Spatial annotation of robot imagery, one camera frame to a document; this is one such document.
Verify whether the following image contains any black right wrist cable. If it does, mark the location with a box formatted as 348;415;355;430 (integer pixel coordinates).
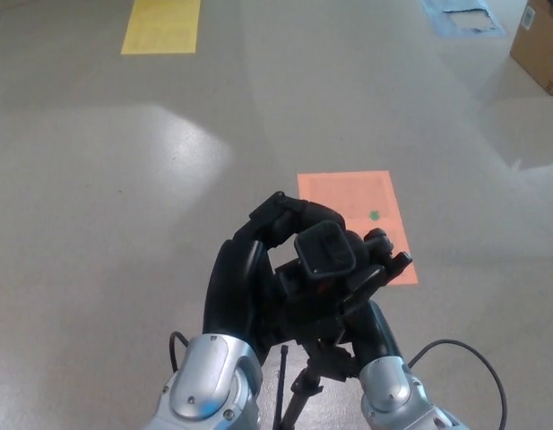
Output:
407;339;509;430

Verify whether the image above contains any black phone stand tripod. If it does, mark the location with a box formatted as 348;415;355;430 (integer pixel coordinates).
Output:
273;219;413;430

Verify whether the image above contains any brown cardboard box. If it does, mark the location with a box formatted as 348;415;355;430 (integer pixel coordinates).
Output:
509;0;553;96

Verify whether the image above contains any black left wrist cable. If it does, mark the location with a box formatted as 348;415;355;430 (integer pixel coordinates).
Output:
168;331;190;374

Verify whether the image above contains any yellow paper sheet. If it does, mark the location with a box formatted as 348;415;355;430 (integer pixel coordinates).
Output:
120;0;202;56

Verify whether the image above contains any orange paper sheet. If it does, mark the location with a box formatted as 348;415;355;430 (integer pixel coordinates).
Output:
297;169;419;286

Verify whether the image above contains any torn blue sheet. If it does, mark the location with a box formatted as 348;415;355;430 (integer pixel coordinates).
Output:
420;0;508;39

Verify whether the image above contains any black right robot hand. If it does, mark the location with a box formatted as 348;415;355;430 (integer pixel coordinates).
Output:
340;264;405;367

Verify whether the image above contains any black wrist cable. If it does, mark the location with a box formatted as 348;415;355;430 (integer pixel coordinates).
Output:
407;339;509;430
168;331;190;374

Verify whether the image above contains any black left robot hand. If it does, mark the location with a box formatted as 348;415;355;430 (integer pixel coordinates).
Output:
203;191;350;365

